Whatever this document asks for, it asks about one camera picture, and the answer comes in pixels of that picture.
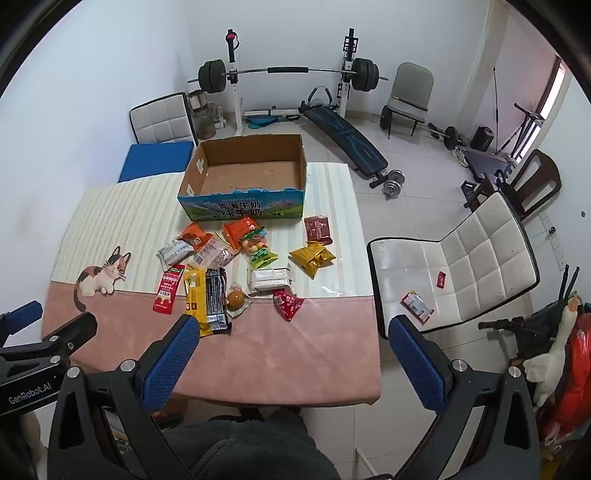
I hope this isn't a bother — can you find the white barbell rack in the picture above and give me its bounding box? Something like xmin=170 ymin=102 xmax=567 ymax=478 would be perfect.
xmin=224 ymin=28 xmax=358 ymax=134

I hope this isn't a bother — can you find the long barbell with black plates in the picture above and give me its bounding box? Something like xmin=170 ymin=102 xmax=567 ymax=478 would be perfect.
xmin=188 ymin=58 xmax=389 ymax=95

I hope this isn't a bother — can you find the long red snack packet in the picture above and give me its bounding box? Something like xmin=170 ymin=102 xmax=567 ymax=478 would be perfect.
xmin=152 ymin=264 xmax=186 ymax=315

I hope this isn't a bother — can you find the striped cat print tablecloth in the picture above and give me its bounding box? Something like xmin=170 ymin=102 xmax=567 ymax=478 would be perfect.
xmin=41 ymin=161 xmax=383 ymax=408

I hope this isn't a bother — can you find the dark red snack packet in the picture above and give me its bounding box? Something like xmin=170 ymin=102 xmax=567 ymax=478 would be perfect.
xmin=303 ymin=213 xmax=334 ymax=245

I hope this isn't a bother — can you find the green colourful candy packet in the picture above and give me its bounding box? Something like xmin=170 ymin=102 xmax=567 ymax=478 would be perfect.
xmin=240 ymin=226 xmax=279 ymax=271

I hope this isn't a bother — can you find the white quilted chair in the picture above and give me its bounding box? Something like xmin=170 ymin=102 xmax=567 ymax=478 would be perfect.
xmin=367 ymin=191 xmax=541 ymax=340
xmin=129 ymin=92 xmax=199 ymax=146

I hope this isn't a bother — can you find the glass jar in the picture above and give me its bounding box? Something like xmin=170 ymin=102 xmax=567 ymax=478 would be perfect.
xmin=187 ymin=90 xmax=218 ymax=139

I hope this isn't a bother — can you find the white goose plush toy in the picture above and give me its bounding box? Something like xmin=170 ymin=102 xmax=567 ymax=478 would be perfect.
xmin=523 ymin=293 xmax=583 ymax=409

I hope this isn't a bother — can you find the person's dark fleece clothing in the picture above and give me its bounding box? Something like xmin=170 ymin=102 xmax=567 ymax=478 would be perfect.
xmin=166 ymin=408 xmax=342 ymax=480

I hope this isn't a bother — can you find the dark wooden chair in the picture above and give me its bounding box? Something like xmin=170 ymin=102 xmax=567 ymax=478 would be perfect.
xmin=464 ymin=148 xmax=563 ymax=222

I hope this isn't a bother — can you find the small red crumpled packet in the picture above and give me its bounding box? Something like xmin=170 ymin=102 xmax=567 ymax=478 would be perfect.
xmin=272 ymin=288 xmax=305 ymax=322

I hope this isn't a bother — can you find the pale translucent snack packet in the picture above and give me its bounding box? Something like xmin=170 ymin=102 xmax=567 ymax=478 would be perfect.
xmin=187 ymin=233 xmax=236 ymax=269

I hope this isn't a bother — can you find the grey chair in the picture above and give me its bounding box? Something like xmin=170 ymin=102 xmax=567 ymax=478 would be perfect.
xmin=382 ymin=62 xmax=435 ymax=139

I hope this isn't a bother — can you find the long yellow snack packet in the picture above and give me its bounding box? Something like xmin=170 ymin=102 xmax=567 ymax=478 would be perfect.
xmin=183 ymin=267 xmax=208 ymax=337

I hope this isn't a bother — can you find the black scooter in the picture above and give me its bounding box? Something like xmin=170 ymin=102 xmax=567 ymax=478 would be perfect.
xmin=478 ymin=265 xmax=583 ymax=361

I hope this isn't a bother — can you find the short barbell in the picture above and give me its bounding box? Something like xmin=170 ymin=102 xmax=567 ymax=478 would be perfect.
xmin=427 ymin=121 xmax=465 ymax=151

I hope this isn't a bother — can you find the small yellow snack packet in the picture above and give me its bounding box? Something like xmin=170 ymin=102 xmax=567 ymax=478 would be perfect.
xmin=288 ymin=242 xmax=336 ymax=279

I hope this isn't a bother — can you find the black tripod stand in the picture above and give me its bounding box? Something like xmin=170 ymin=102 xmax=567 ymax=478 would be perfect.
xmin=501 ymin=102 xmax=544 ymax=160

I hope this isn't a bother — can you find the printed cardboard box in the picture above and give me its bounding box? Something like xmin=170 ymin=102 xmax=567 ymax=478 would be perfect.
xmin=177 ymin=134 xmax=309 ymax=223

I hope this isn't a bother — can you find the red plastic bag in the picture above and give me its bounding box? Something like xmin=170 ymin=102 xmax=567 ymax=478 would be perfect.
xmin=540 ymin=305 xmax=591 ymax=444

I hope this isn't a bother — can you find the red and white packet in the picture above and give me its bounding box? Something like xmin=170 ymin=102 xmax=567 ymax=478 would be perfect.
xmin=400 ymin=291 xmax=435 ymax=321

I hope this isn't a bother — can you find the grey padded bench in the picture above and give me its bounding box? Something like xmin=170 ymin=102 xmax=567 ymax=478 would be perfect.
xmin=464 ymin=148 xmax=513 ymax=181

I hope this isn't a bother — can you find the clear braised egg packet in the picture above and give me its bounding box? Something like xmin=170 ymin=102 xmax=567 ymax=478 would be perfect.
xmin=225 ymin=281 xmax=252 ymax=319

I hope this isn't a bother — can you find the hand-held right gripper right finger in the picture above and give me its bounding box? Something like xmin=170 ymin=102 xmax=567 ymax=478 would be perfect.
xmin=389 ymin=315 xmax=542 ymax=480

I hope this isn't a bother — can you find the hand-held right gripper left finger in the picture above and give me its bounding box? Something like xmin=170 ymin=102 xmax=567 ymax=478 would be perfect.
xmin=48 ymin=315 xmax=201 ymax=480

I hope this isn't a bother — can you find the chrome dumbbell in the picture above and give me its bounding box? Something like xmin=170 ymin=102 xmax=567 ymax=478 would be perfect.
xmin=381 ymin=170 xmax=407 ymax=198

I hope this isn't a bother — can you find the blue seat cushion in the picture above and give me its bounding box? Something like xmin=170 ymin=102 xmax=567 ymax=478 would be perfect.
xmin=119 ymin=141 xmax=195 ymax=184

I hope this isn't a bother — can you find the orange snack packet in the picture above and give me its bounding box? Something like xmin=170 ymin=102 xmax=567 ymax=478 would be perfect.
xmin=222 ymin=217 xmax=259 ymax=252
xmin=178 ymin=222 xmax=214 ymax=252

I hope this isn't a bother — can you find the white grey snack packet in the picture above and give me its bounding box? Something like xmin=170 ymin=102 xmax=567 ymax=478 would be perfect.
xmin=156 ymin=237 xmax=195 ymax=271

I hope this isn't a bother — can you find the black speaker box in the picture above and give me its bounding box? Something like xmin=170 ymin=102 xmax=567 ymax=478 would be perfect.
xmin=471 ymin=127 xmax=495 ymax=151

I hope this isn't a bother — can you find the long black snack packet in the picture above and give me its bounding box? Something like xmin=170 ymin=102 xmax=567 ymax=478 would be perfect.
xmin=204 ymin=267 xmax=232 ymax=334

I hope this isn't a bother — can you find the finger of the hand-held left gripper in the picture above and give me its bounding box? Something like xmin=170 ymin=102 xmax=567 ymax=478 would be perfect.
xmin=0 ymin=312 xmax=99 ymax=371
xmin=0 ymin=300 xmax=44 ymax=336

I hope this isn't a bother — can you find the black sit-up bench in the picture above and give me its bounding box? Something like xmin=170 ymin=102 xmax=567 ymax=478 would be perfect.
xmin=298 ymin=87 xmax=389 ymax=185

